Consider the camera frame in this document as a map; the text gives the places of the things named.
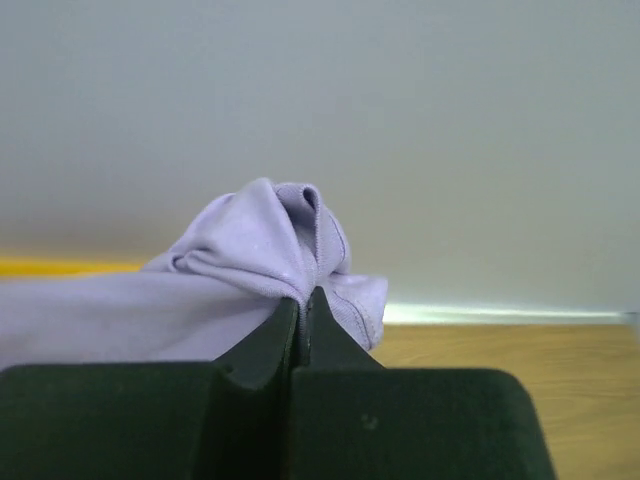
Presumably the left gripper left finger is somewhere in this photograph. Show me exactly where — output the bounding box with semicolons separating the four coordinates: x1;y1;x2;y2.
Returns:
1;299;299;479

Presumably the yellow plastic bin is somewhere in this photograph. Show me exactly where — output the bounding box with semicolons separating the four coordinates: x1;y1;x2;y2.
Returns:
0;257;141;278

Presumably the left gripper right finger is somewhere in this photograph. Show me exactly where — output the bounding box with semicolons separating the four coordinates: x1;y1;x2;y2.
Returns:
289;289;556;479

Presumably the lavender t shirt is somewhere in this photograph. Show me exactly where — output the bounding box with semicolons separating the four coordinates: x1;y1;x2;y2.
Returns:
1;179;388;368

